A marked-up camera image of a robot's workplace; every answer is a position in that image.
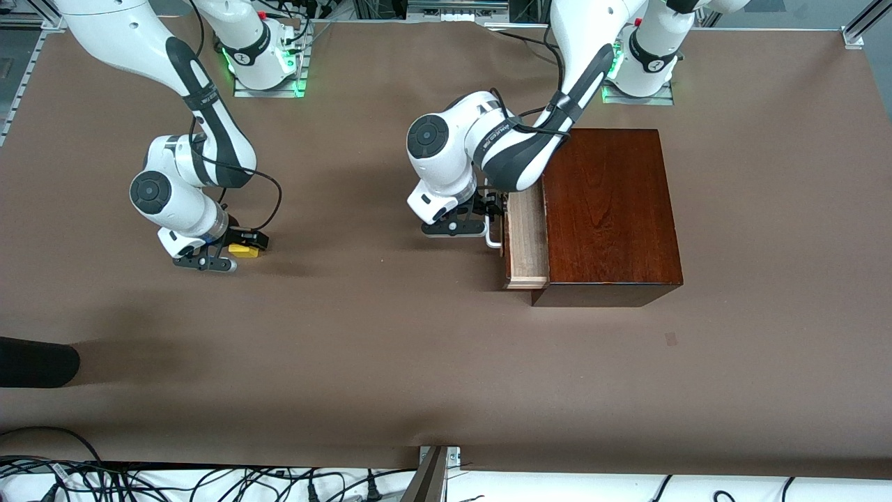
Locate wooden drawer with white handle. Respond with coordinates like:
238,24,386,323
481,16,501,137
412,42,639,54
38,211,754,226
485,183,552,291

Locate dark wooden drawer box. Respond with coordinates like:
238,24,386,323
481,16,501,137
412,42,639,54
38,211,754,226
531,128,685,308

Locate brown table cover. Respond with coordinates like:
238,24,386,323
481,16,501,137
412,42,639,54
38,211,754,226
0,15,892,480

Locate black rounded object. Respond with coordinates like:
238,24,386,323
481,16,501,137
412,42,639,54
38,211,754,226
0,337,82,389

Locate black equipment box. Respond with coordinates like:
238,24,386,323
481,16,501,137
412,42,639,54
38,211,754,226
509,0,555,26

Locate grey device box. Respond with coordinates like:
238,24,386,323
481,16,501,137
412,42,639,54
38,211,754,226
406,0,510,21

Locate dark grey metal bar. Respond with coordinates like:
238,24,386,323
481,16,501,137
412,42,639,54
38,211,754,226
400,448,448,502

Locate white lower shelf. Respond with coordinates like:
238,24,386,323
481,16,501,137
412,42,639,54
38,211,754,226
0,460,892,502

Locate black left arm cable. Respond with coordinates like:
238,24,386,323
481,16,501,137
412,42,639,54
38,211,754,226
488,24,583,137

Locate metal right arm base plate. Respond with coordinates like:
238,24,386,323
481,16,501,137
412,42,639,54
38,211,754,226
233,38,312,99

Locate black base cable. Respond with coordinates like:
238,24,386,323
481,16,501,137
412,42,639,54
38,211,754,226
488,20,558,56

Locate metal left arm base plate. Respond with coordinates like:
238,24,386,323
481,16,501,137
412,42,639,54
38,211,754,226
601,75,675,107

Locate aluminium frame rail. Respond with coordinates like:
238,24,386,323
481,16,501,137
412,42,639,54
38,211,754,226
841,0,892,50
0,15,68,148

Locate red and black base wires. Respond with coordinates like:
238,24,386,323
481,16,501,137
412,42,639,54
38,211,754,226
254,0,323,54

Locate black arcing floor cable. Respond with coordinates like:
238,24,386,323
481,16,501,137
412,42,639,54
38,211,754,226
0,426,105,466

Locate silver metal bracket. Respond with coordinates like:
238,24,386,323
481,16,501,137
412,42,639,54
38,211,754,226
418,445,463,471

